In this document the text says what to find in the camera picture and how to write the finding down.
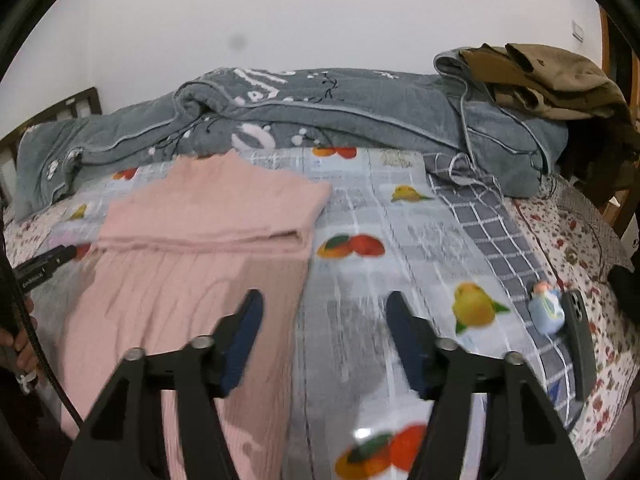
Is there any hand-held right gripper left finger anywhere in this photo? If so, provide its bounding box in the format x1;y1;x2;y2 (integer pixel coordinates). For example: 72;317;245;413
60;289;264;480

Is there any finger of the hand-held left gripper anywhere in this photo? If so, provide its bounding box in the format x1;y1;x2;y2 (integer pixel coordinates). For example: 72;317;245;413
12;245;78;291

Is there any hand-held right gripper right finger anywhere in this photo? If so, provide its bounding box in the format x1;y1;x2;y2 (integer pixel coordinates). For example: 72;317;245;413
385;290;586;480

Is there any pink knit sweater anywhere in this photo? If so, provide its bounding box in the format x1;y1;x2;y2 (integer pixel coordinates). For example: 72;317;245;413
60;150;333;480

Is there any person's left hand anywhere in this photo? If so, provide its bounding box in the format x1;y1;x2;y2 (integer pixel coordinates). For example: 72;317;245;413
0;327;39;377

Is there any fruit print plastic tablecloth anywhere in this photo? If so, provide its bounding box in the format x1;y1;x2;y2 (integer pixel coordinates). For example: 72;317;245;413
45;145;586;480

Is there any grey checked cloth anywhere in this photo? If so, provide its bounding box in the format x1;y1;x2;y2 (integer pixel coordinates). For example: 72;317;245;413
425;152;586;411

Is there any small blue toy figure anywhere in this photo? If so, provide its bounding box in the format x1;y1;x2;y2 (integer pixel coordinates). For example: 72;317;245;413
529;282;566;336

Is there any dark wooden headboard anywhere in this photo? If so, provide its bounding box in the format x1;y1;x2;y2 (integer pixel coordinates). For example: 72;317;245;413
0;86;103;201

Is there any phone in dark case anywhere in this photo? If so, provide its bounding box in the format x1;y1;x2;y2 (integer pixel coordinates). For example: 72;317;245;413
561;288;598;403

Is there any floral bed sheet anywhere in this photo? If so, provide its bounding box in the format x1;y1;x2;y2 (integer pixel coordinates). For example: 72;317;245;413
0;170;640;456

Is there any dark cloth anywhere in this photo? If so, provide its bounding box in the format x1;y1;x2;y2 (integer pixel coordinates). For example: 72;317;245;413
607;265;640;311

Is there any grey printed blanket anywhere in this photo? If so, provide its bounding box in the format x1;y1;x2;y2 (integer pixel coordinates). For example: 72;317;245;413
15;47;571;221

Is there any wooden chair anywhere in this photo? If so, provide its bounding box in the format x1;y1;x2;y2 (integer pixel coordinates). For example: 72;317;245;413
565;110;640;241

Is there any brown jacket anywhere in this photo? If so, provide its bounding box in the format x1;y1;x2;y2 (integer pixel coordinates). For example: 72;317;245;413
460;42;640;191

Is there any black cable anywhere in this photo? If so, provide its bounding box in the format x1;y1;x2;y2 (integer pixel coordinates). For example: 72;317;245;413
0;250;83;441

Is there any wooden door frame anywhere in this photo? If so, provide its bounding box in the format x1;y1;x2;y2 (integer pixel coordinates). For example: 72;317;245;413
598;5;613;78

